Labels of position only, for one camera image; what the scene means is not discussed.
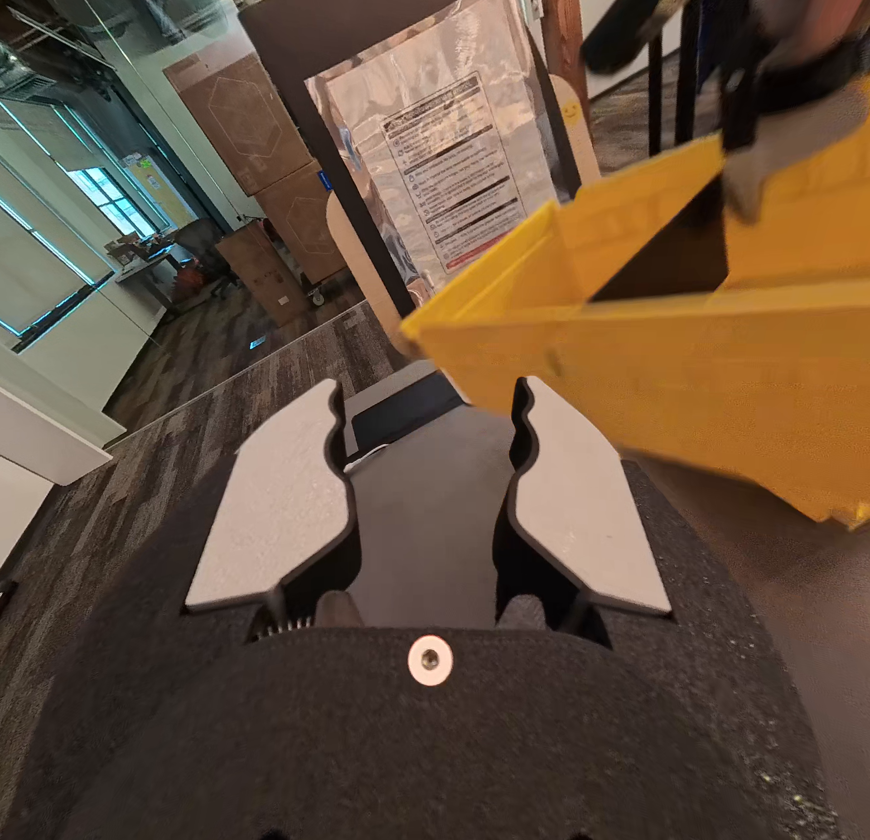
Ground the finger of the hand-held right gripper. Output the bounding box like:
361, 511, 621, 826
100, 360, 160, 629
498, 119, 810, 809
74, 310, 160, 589
720, 131, 784, 225

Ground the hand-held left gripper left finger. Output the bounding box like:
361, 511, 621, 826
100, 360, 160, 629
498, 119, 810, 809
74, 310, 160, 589
184, 378, 360, 634

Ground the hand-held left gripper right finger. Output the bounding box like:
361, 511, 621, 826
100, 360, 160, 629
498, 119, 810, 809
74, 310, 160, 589
491, 376, 674, 634

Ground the yellow plastic bin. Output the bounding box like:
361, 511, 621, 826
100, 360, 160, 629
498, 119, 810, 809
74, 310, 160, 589
397, 116, 870, 532

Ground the person's right hand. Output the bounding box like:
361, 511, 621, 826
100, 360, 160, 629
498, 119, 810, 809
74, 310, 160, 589
787, 0, 870, 64

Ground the black pole stand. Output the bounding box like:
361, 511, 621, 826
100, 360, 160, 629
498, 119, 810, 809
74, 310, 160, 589
646, 0, 702, 155

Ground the black bin divider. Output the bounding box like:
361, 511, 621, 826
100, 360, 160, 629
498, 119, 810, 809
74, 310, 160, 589
590, 174, 730, 304

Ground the wooden beam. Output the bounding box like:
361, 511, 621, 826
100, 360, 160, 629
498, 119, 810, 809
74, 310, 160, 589
540, 0, 594, 137

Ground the cardboard box with white label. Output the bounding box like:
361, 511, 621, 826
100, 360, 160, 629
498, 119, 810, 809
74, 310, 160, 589
216, 221, 308, 329

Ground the black office chair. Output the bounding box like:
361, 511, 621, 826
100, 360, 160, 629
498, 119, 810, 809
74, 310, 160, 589
173, 218, 237, 298

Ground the cluttered office desk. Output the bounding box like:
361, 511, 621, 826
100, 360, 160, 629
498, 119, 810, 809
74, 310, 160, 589
102, 231, 198, 311

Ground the instruction sheet in plastic sleeve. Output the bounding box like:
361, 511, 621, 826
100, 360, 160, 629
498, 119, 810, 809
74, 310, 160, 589
302, 0, 546, 298

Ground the large office window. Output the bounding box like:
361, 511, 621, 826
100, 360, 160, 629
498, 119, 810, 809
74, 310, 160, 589
0, 95, 116, 351

